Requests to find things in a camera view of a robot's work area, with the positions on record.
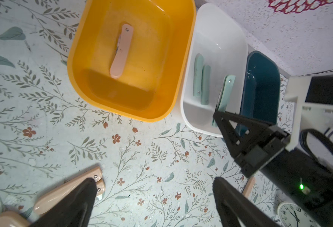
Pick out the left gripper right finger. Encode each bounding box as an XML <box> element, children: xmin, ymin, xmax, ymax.
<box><xmin>212</xmin><ymin>177</ymin><xmax>279</xmax><ymax>227</ymax></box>

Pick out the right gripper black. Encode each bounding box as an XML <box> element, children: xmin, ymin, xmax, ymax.
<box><xmin>213</xmin><ymin>111</ymin><xmax>290</xmax><ymax>178</ymax></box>

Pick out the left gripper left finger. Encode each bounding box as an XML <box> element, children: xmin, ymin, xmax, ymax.
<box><xmin>31</xmin><ymin>178</ymin><xmax>97</xmax><ymax>227</ymax></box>

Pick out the pink fruit knife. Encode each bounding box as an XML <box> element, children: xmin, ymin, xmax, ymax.
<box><xmin>0</xmin><ymin>211</ymin><xmax>31</xmax><ymax>227</ymax></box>
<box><xmin>33</xmin><ymin>166</ymin><xmax>106</xmax><ymax>215</ymax></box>
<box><xmin>242</xmin><ymin>177</ymin><xmax>256</xmax><ymax>198</ymax></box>
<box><xmin>110</xmin><ymin>24</ymin><xmax>134</xmax><ymax>79</ymax></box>

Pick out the mint fruit knife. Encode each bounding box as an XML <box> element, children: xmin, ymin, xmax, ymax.
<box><xmin>193</xmin><ymin>54</ymin><xmax>204</xmax><ymax>97</ymax></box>
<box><xmin>201</xmin><ymin>65</ymin><xmax>211</xmax><ymax>106</ymax></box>
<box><xmin>215</xmin><ymin>75</ymin><xmax>235</xmax><ymax>112</ymax></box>

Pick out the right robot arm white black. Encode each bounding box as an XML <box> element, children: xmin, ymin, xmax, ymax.
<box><xmin>213</xmin><ymin>112</ymin><xmax>333</xmax><ymax>227</ymax></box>

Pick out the dark teal storage box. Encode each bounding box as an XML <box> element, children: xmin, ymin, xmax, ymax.
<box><xmin>236</xmin><ymin>51</ymin><xmax>280</xmax><ymax>124</ymax></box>

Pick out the white plastic storage box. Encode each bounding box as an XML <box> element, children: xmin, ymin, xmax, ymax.
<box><xmin>176</xmin><ymin>3</ymin><xmax>248</xmax><ymax>137</ymax></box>

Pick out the yellow plastic storage box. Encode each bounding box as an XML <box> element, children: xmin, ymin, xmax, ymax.
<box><xmin>67</xmin><ymin>1</ymin><xmax>196</xmax><ymax>123</ymax></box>

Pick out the white twin-bell alarm clock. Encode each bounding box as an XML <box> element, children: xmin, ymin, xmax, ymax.
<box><xmin>277</xmin><ymin>202</ymin><xmax>320</xmax><ymax>227</ymax></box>

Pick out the floral patterned table mat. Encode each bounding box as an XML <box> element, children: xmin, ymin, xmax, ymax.
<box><xmin>0</xmin><ymin>0</ymin><xmax>295</xmax><ymax>227</ymax></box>

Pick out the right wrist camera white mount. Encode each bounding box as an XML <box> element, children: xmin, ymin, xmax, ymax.
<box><xmin>284</xmin><ymin>76</ymin><xmax>333</xmax><ymax>151</ymax></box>

